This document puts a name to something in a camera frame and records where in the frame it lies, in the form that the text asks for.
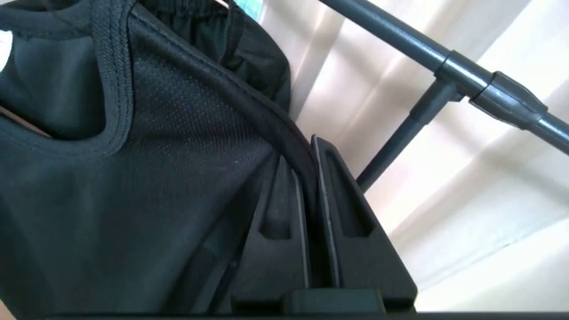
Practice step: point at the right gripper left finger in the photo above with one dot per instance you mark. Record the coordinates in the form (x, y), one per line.
(266, 266)

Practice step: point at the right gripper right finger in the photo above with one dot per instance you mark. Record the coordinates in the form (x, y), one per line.
(373, 266)

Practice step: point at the black garment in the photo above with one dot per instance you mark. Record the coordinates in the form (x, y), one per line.
(133, 178)

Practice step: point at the black clothes rack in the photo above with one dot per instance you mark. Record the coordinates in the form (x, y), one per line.
(444, 58)

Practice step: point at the beige curtain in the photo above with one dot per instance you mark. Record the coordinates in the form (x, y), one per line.
(444, 200)

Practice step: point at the window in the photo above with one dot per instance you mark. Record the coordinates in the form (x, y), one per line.
(249, 6)

